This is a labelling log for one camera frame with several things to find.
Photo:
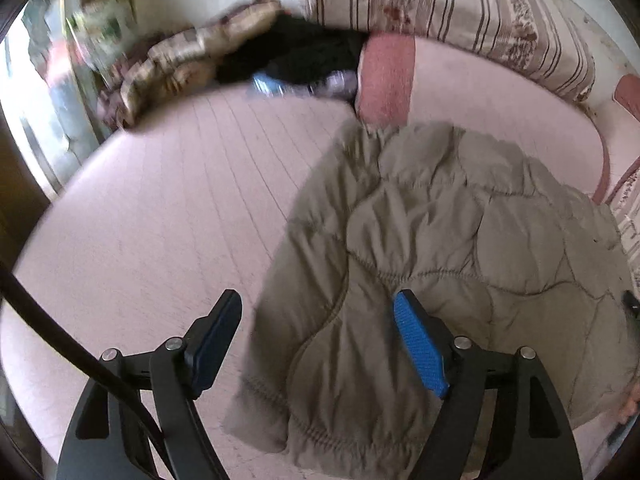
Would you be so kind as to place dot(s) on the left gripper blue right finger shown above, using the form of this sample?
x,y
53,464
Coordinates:
x,y
452,368

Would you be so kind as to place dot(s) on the pink maroon corner cushion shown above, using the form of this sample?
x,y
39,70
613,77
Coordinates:
x,y
617,122

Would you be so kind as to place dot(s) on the blue plastic bag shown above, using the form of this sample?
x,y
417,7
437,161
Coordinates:
x,y
338,85

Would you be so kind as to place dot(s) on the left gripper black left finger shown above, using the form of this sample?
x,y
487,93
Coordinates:
x,y
181,370

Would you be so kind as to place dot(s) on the right hand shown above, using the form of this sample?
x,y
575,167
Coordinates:
x,y
630,407

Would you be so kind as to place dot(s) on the floral cushion by window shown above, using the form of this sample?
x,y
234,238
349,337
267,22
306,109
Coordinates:
x,y
103,31

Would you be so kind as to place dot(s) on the pink maroon bolster cushion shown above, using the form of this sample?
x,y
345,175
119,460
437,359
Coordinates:
x,y
405,80

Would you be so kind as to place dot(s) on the striped floral side cushion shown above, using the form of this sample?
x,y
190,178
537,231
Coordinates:
x,y
625,206

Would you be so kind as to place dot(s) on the black clothing pile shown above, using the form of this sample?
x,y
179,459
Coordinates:
x,y
294,50

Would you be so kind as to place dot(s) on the olive quilted hooded jacket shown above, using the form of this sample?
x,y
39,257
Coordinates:
x,y
487,240

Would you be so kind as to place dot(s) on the striped floral pillow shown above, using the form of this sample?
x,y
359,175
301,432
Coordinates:
x,y
535,38

